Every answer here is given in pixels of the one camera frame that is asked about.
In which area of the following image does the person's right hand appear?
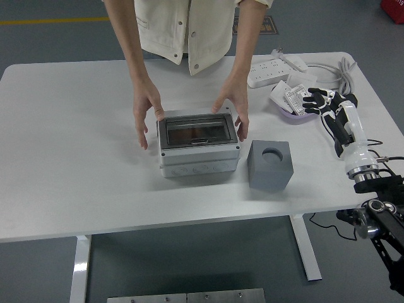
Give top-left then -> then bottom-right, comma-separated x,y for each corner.
132,80 -> 165,151

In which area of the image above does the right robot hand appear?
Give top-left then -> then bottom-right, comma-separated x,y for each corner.
302,87 -> 379,176

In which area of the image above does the person's left hand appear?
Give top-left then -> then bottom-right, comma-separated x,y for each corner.
211,80 -> 250,143

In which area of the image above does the grey plastic junction box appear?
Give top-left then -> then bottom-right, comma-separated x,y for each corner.
157,105 -> 241,179

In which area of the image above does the white power strip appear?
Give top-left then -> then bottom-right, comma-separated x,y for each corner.
247,58 -> 293,88

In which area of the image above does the white flat plastic piece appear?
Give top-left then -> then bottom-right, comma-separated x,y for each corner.
270,80 -> 293,113

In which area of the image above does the black power adapter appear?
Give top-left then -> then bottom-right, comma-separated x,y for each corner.
339,93 -> 359,108

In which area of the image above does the white socket with label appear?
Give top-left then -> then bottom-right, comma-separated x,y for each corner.
283,85 -> 312,116

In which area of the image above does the purple tray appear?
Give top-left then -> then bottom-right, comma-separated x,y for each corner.
270,90 -> 319,126

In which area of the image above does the white square panel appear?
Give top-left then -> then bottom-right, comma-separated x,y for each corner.
286,71 -> 318,89

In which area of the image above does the white power plug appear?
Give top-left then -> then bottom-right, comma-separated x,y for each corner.
271,47 -> 309,72

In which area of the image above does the person's torso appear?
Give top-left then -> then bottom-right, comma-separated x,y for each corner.
134,0 -> 236,76

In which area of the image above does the grey block with round hole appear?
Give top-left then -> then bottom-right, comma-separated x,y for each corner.
247,140 -> 295,192

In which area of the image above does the white table leg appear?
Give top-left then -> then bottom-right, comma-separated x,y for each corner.
289,214 -> 323,282
68,235 -> 92,303

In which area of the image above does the red object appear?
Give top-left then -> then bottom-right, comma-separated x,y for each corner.
379,0 -> 404,25

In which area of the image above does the metal plate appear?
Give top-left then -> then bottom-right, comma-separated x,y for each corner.
187,288 -> 265,303
106,293 -> 187,303

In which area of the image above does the white bundled power cable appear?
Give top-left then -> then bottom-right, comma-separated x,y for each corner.
306,56 -> 359,97

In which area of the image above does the thin black cord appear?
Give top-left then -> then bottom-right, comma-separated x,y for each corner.
309,138 -> 384,241

